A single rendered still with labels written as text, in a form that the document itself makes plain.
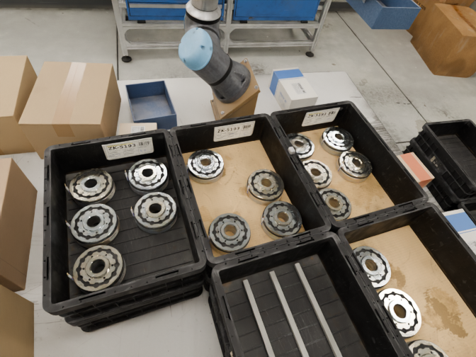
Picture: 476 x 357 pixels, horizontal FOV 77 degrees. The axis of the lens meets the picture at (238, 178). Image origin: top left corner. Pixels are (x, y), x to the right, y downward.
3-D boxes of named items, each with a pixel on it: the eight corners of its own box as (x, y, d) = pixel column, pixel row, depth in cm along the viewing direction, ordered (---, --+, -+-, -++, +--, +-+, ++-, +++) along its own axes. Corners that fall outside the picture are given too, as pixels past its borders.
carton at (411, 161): (387, 199, 105) (398, 187, 99) (367, 172, 111) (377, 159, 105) (421, 189, 109) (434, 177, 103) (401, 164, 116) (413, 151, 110)
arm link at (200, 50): (204, 90, 102) (175, 66, 92) (202, 63, 108) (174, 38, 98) (232, 71, 96) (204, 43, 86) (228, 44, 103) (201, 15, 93)
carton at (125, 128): (124, 138, 106) (120, 122, 100) (159, 137, 108) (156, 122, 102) (120, 174, 97) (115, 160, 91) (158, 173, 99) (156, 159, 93)
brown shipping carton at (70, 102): (61, 98, 114) (44, 61, 101) (121, 99, 118) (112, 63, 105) (40, 159, 97) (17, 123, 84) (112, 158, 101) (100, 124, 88)
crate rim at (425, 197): (266, 117, 91) (268, 112, 89) (348, 105, 100) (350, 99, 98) (330, 233, 71) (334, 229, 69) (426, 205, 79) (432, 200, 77)
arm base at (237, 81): (214, 85, 116) (196, 69, 109) (244, 59, 110) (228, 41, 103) (222, 110, 108) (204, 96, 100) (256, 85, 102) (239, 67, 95)
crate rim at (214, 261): (168, 133, 83) (168, 127, 81) (266, 117, 91) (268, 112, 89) (208, 270, 62) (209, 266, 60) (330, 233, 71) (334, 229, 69)
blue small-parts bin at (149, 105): (127, 99, 118) (125, 84, 113) (166, 94, 123) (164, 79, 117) (136, 134, 108) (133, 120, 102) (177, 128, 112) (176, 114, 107)
